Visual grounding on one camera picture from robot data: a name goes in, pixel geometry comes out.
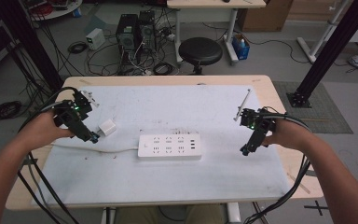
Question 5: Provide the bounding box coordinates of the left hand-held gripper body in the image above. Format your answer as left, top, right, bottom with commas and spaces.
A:
53, 89, 100, 142

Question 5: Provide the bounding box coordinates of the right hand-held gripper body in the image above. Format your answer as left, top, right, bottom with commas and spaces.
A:
233, 89, 277, 151

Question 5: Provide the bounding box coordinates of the white charger adapter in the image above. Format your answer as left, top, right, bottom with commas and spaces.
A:
98, 119, 117, 137

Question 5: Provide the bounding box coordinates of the white power strip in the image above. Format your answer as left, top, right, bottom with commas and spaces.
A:
137, 133, 203, 161

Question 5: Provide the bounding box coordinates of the person's right hand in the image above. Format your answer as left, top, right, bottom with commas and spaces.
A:
261, 119, 310, 151

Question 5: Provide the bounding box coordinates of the person's left hand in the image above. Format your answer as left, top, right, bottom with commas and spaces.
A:
18, 110, 76, 151

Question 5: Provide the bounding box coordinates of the wooden table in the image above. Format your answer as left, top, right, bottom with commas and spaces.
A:
5, 74, 324, 211

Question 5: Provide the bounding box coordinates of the grey floor mat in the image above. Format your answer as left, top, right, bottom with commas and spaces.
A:
271, 80, 354, 134

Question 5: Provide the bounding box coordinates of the blue box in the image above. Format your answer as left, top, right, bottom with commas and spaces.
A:
231, 33, 251, 62

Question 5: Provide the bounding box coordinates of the white power supply box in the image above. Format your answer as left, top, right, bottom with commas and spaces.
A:
85, 27, 106, 50

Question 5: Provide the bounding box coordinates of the white table mat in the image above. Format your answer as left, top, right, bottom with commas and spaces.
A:
31, 84, 291, 206

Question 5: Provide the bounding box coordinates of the black round stool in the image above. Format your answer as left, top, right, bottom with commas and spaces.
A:
178, 36, 224, 76

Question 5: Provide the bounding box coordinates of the black computer tower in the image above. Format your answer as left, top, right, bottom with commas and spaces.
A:
115, 13, 142, 66
138, 10, 157, 54

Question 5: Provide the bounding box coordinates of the round white table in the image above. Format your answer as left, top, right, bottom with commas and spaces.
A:
21, 0, 84, 22

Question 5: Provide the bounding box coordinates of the cardboard box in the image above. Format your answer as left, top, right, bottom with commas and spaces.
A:
238, 0, 294, 33

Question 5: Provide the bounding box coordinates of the white metal stand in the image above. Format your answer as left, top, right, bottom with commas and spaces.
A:
296, 0, 358, 64

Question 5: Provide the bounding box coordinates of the wooden desk with white legs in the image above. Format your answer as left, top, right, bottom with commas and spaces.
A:
166, 0, 267, 66

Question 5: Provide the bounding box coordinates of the white power strip cable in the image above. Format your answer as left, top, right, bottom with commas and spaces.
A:
49, 143, 140, 154

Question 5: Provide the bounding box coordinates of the right hand-held gripper cable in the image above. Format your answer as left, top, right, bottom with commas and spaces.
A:
243, 106, 312, 224

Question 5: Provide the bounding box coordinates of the hand-held gripper cable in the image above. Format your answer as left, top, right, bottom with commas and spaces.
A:
16, 86, 80, 224
243, 106, 312, 224

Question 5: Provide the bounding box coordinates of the left hand-held gripper cable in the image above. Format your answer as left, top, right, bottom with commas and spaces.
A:
16, 86, 80, 224

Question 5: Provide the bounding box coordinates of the coiled black cable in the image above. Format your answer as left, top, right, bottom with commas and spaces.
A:
67, 40, 90, 55
152, 62, 175, 77
0, 100, 23, 121

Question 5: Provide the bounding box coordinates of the black metal post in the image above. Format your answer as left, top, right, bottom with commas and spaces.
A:
0, 0, 64, 91
286, 0, 358, 109

